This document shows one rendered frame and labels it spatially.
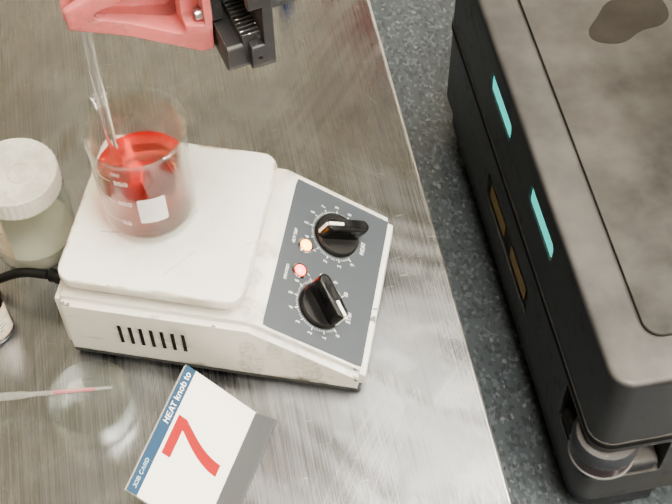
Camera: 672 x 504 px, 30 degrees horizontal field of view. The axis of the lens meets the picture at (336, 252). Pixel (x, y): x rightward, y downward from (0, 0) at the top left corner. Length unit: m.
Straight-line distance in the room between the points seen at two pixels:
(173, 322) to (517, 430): 0.94
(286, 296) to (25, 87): 0.32
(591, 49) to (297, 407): 0.85
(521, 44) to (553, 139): 0.15
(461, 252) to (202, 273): 1.05
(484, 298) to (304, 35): 0.81
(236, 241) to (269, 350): 0.07
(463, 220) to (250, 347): 1.07
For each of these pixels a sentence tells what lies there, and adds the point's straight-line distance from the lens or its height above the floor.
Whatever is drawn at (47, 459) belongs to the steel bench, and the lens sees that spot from 0.83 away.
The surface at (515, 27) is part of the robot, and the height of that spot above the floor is 0.36.
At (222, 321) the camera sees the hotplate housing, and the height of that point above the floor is 0.82.
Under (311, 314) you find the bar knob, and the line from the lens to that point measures 0.80.
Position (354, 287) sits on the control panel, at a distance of 0.83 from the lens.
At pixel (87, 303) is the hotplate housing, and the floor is 0.82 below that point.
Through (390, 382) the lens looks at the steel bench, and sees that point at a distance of 0.84.
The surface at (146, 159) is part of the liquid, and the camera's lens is 0.79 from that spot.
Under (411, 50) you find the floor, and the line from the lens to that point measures 2.05.
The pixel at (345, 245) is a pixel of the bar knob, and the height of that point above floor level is 0.80.
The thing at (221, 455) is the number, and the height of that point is 0.76.
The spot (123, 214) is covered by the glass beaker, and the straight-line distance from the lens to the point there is 0.78.
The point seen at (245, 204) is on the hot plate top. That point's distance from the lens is 0.81.
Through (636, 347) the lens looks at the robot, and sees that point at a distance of 1.33.
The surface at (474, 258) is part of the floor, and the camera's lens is 1.80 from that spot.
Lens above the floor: 1.48
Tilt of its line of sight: 55 degrees down
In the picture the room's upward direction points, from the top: 1 degrees counter-clockwise
